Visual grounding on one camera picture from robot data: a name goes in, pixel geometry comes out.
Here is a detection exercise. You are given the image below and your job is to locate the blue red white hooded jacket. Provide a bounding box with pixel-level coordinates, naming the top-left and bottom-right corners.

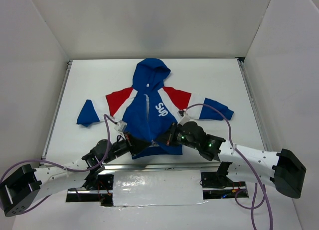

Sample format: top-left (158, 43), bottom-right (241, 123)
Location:
top-left (77, 58), bottom-right (234, 158)

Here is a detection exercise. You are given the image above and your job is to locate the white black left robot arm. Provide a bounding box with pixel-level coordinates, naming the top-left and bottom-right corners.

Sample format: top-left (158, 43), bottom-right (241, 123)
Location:
top-left (0, 133), bottom-right (151, 217)

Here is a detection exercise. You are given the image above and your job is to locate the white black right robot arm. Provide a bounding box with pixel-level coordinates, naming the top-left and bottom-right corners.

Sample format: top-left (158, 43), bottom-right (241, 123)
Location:
top-left (156, 121), bottom-right (306, 199)

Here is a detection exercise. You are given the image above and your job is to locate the white foil-edged panel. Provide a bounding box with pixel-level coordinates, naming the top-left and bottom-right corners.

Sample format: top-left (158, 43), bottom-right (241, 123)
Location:
top-left (113, 170), bottom-right (204, 207)

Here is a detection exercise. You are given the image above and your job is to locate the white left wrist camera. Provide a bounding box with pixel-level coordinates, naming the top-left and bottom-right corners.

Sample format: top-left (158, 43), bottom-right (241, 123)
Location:
top-left (114, 120), bottom-right (127, 133)

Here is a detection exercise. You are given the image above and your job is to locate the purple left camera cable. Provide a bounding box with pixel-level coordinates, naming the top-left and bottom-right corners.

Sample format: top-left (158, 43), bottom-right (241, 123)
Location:
top-left (0, 114), bottom-right (119, 217)

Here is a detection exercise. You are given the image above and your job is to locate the aluminium table frame rail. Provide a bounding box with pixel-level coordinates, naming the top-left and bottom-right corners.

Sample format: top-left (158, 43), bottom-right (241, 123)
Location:
top-left (44, 58), bottom-right (266, 170)

